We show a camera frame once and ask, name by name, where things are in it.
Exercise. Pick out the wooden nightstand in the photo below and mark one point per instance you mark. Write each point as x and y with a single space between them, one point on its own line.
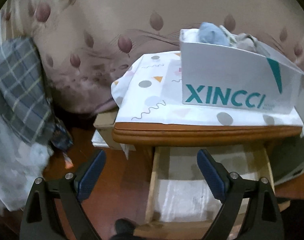
171 135

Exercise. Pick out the orange snack wrapper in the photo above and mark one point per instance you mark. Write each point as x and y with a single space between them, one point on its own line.
68 162

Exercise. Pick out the white XINCCI shoe box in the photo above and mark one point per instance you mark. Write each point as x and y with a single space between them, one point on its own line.
221 76

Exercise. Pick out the beige leaf-pattern bedding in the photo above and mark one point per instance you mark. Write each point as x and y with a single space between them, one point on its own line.
85 45

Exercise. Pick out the blue striped underwear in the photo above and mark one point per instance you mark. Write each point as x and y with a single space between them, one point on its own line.
209 33

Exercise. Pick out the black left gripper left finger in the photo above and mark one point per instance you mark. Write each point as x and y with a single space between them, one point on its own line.
41 218

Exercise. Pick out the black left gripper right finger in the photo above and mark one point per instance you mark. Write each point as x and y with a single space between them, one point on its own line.
262 219

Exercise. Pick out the white sheer patterned fabric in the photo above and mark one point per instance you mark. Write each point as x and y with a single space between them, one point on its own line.
20 165

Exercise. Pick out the white patterned cloth cover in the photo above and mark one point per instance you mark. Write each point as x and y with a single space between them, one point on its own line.
151 92

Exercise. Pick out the grey plaid blanket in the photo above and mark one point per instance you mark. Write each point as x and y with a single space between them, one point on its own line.
23 101

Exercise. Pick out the black checkered slipper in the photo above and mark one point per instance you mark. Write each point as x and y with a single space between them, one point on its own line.
124 229

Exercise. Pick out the white flat box on floor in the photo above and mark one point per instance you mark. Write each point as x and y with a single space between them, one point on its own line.
98 141

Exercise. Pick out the dark blue plastic bag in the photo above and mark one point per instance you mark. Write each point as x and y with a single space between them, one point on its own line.
61 138

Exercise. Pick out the cardboard box beside nightstand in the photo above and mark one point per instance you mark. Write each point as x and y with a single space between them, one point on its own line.
104 124

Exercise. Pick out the grey hexagon-pattern garment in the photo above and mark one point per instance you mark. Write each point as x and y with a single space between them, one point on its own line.
244 41

